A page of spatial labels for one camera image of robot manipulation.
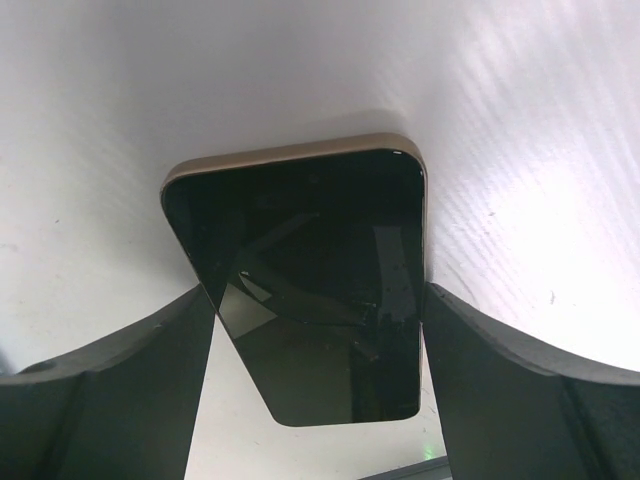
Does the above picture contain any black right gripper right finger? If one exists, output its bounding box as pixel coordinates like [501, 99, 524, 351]
[423, 283, 639, 479]

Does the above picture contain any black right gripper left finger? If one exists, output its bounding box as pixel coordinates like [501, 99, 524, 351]
[1, 286, 215, 479]

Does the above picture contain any gold framed black smartphone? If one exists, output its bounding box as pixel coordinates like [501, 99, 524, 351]
[160, 133, 427, 427]

